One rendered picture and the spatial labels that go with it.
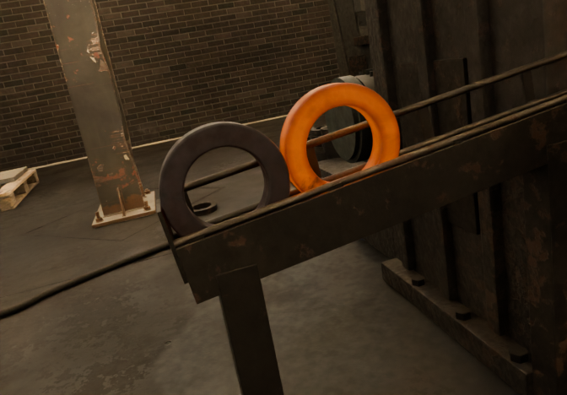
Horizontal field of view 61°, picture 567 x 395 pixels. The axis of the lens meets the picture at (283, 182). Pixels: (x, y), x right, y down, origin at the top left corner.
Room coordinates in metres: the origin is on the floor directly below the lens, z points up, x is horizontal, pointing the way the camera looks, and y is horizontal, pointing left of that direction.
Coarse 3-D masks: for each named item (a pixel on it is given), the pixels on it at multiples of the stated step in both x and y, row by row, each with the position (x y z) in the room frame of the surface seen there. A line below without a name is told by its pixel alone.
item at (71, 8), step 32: (64, 0) 3.00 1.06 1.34; (64, 32) 2.99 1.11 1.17; (96, 32) 3.01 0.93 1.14; (64, 64) 2.98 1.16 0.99; (96, 64) 3.01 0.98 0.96; (96, 96) 3.01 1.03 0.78; (96, 128) 3.00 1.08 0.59; (96, 160) 2.98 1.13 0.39; (128, 160) 3.02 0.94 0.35; (128, 192) 3.01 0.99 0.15; (96, 224) 2.84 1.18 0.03
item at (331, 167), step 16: (336, 80) 2.11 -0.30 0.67; (352, 80) 2.02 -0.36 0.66; (368, 80) 2.03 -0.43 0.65; (336, 112) 2.10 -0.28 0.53; (352, 112) 1.93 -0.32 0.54; (336, 128) 2.13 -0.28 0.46; (368, 128) 1.92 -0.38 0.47; (336, 144) 2.16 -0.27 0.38; (352, 144) 1.98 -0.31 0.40; (368, 144) 1.94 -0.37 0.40; (336, 160) 2.40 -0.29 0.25; (352, 160) 2.05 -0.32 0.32; (368, 240) 1.83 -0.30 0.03; (384, 240) 1.68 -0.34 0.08
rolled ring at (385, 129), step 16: (304, 96) 0.70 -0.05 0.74; (320, 96) 0.68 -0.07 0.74; (336, 96) 0.69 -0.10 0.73; (352, 96) 0.70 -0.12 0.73; (368, 96) 0.70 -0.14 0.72; (304, 112) 0.68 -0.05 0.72; (320, 112) 0.68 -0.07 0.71; (368, 112) 0.70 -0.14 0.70; (384, 112) 0.71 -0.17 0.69; (288, 128) 0.67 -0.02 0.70; (304, 128) 0.68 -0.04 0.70; (384, 128) 0.71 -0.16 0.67; (288, 144) 0.67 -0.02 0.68; (304, 144) 0.68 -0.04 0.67; (384, 144) 0.70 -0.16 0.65; (288, 160) 0.67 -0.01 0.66; (304, 160) 0.67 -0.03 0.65; (368, 160) 0.73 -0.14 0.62; (384, 160) 0.70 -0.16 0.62; (304, 176) 0.67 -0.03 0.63
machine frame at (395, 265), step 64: (384, 0) 1.40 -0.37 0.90; (448, 0) 1.12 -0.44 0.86; (512, 0) 0.92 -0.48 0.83; (384, 64) 1.39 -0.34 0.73; (448, 64) 1.12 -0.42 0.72; (512, 64) 0.93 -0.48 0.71; (448, 128) 1.14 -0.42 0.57; (512, 192) 0.95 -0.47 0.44; (448, 256) 1.18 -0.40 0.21; (512, 256) 0.96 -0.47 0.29; (448, 320) 1.13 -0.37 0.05; (512, 320) 0.98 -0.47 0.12; (512, 384) 0.90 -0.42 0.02
